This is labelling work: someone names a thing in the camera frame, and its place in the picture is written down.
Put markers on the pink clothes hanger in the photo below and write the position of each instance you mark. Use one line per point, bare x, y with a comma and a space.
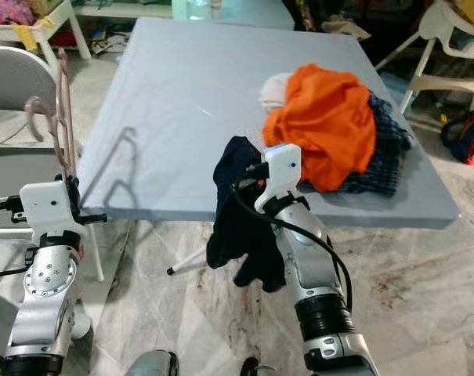
68, 133

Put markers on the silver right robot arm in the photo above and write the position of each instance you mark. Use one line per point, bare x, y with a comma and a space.
307, 266

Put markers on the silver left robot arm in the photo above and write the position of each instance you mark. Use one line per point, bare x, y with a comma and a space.
45, 298

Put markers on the orange garment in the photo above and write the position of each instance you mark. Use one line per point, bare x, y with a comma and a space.
323, 125

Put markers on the grey folding table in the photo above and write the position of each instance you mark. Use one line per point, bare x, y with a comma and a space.
189, 117

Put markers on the cream white garment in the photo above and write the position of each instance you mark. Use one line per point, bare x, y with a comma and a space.
274, 90

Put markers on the grey white folding chair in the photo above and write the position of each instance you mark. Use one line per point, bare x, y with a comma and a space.
17, 94

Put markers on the dark checked garment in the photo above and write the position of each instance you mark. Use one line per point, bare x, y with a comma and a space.
385, 149

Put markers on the robot left leg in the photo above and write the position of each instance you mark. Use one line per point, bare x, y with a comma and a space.
150, 366

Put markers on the robot leg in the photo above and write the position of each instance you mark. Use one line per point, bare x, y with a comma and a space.
150, 366
256, 370

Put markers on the white shelf unit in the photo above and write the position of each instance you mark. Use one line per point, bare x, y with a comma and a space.
64, 27

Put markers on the robot right leg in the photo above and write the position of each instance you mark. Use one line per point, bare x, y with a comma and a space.
256, 370

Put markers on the pink cloth heap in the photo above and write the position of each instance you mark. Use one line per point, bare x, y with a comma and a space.
5, 11

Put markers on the white high chair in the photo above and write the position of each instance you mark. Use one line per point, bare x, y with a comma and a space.
444, 23

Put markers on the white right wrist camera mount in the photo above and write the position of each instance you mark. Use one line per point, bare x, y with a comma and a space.
282, 168

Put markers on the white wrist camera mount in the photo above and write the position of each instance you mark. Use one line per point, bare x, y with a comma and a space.
282, 168
48, 210

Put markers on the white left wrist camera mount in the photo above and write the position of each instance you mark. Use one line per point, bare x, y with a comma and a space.
48, 210

